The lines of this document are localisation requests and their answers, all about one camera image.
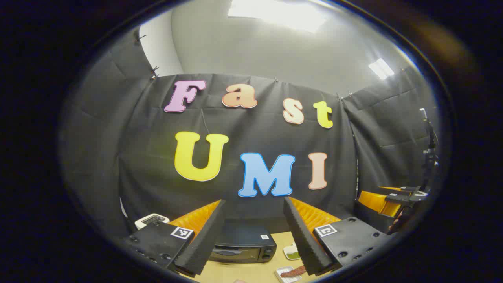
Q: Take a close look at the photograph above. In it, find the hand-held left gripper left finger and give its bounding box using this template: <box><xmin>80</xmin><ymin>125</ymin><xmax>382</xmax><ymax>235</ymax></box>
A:
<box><xmin>124</xmin><ymin>199</ymin><xmax>227</xmax><ymax>277</ymax></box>

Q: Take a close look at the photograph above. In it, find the white toaster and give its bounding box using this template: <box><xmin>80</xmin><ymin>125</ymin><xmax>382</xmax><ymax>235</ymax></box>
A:
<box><xmin>135</xmin><ymin>213</ymin><xmax>170</xmax><ymax>230</ymax></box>

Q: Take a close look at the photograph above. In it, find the ceiling light panel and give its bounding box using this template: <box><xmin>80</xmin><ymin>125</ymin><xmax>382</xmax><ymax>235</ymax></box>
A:
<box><xmin>228</xmin><ymin>0</ymin><xmax>329</xmax><ymax>34</ymax></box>
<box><xmin>368</xmin><ymin>58</ymin><xmax>395</xmax><ymax>80</ymax></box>

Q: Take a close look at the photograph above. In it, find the white rectangular plate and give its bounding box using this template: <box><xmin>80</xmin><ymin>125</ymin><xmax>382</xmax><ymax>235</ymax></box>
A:
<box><xmin>275</xmin><ymin>266</ymin><xmax>305</xmax><ymax>283</ymax></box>

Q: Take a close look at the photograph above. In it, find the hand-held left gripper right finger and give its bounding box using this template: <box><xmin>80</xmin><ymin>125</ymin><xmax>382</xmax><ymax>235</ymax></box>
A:
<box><xmin>283</xmin><ymin>197</ymin><xmax>393</xmax><ymax>276</ymax></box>

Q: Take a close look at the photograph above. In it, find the white divided plate of beans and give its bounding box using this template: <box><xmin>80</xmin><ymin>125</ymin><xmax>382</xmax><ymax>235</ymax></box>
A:
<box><xmin>283</xmin><ymin>242</ymin><xmax>301</xmax><ymax>261</ymax></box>

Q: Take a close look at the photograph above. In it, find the black electric oven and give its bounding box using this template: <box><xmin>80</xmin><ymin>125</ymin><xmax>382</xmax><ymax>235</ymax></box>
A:
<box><xmin>208</xmin><ymin>223</ymin><xmax>277</xmax><ymax>264</ymax></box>

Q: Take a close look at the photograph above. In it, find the red-brown meat slice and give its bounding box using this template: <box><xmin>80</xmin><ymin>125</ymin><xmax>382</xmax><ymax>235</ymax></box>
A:
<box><xmin>281</xmin><ymin>266</ymin><xmax>306</xmax><ymax>278</ymax></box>

